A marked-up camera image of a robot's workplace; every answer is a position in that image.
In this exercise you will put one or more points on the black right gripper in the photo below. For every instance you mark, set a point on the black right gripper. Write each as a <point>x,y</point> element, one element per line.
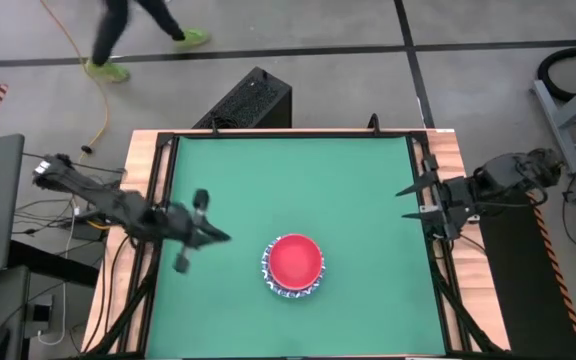
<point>458,197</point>

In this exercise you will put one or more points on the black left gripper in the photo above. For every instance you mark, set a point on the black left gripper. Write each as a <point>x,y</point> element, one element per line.
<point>185,227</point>

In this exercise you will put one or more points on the blue patterned white plate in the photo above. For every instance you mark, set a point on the blue patterned white plate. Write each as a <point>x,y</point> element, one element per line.
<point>265,272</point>
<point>295,296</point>

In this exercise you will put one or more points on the red bowl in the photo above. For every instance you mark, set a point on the red bowl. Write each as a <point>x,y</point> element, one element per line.
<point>295,260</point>

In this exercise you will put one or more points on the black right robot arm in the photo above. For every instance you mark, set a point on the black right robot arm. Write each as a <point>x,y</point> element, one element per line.
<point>503,175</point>

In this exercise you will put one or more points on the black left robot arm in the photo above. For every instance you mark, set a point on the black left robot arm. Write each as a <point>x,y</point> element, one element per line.
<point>113,202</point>

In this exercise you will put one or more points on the wooden table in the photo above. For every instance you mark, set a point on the wooden table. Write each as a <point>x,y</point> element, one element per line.
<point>140,150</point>

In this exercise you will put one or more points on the long black orange-striped mat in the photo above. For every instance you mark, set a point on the long black orange-striped mat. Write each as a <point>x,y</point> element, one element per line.
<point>518,290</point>

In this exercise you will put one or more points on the black power supply box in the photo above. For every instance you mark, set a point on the black power supply box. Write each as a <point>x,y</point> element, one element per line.
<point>85,231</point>

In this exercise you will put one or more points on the black speaker box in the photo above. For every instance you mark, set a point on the black speaker box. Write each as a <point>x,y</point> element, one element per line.
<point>253,100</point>

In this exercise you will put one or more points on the green table mat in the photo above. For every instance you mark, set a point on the green table mat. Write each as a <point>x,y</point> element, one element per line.
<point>328,330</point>

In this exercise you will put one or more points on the grey metal stand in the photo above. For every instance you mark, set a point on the grey metal stand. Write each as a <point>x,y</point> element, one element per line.
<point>555,122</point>

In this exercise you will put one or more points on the black desk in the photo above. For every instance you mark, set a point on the black desk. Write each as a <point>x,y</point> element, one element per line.
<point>53,265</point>

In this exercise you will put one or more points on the grey power adapter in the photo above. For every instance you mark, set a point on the grey power adapter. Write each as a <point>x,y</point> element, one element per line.
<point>40,312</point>

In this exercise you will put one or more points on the person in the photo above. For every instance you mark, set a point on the person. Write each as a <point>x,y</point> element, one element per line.
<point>110,30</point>

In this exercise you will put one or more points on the black clamp mount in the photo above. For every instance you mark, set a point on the black clamp mount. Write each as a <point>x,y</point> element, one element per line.
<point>374,125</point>

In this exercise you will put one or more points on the black metal table frame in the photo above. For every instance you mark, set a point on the black metal table frame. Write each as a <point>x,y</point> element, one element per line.
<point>165,150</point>

